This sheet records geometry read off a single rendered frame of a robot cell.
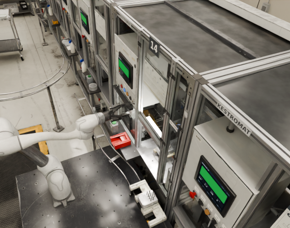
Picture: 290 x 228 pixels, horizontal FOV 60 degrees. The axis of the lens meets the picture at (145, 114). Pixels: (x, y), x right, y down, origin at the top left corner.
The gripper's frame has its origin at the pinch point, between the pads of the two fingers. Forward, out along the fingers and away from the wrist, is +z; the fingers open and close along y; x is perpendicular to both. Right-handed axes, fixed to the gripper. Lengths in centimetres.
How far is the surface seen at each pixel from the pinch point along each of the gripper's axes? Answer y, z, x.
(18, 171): -129, -90, 114
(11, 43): -72, -29, 416
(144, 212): -55, -17, -56
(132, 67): 36.5, 4.8, -2.2
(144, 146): -45.4, 16.2, -3.9
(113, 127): -33.3, -1.4, 22.4
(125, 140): -39.4, 2.1, 6.6
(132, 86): 19.9, 5.7, -0.6
